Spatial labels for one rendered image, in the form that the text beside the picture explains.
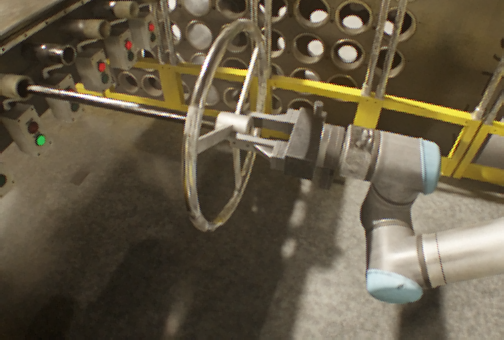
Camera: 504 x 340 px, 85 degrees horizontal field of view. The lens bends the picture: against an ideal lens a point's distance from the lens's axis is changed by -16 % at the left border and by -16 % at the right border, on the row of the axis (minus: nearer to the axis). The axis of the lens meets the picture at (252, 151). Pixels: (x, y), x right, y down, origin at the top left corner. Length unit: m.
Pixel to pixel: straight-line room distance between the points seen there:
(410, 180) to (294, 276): 0.90
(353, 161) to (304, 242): 0.95
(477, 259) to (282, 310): 0.90
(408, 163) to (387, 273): 0.18
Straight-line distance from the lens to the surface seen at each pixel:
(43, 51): 1.07
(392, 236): 0.58
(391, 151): 0.54
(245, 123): 0.57
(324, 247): 1.44
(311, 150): 0.52
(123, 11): 1.25
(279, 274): 1.36
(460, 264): 0.55
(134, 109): 0.68
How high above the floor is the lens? 1.25
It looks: 45 degrees down
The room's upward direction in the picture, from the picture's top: 1 degrees counter-clockwise
